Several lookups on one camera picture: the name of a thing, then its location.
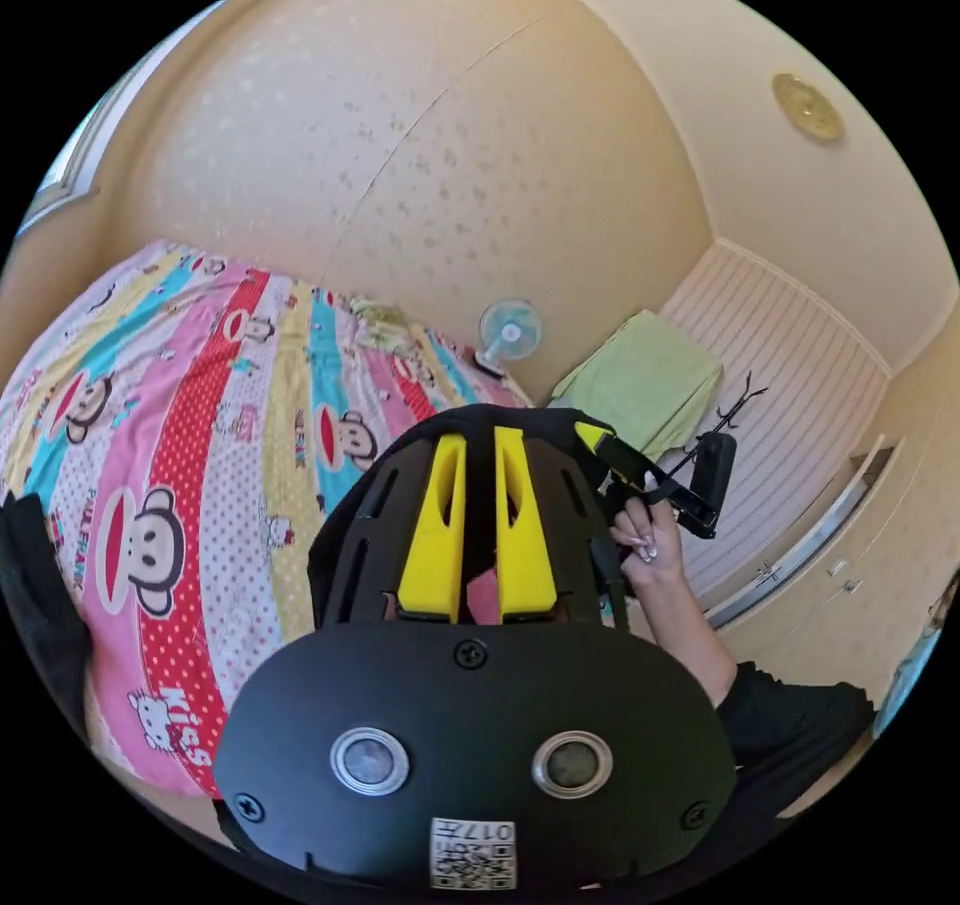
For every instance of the cream cupboard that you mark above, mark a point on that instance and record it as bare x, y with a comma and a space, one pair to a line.
847, 545

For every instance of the person's right forearm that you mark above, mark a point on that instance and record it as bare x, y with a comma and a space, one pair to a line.
694, 631

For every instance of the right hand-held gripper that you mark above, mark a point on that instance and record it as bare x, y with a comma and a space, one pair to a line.
628, 464

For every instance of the bed with cartoon print sheet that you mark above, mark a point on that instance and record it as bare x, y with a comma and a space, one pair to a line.
195, 410

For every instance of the round ceiling lamp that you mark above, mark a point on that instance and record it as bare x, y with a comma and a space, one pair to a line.
808, 106

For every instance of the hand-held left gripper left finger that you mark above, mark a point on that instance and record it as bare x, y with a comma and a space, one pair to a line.
431, 545

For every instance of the person's body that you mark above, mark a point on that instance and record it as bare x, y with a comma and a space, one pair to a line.
795, 732

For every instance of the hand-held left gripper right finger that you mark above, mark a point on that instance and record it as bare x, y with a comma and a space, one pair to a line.
529, 552

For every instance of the green towel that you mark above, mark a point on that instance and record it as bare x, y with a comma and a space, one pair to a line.
645, 376

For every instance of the black pants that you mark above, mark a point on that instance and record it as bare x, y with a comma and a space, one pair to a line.
517, 415

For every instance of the small blue table fan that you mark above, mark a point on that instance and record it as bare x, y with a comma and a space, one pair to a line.
510, 331

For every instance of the person's right hand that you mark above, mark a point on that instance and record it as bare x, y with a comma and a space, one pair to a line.
651, 545

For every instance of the black coat rack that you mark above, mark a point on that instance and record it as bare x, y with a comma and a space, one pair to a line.
739, 402

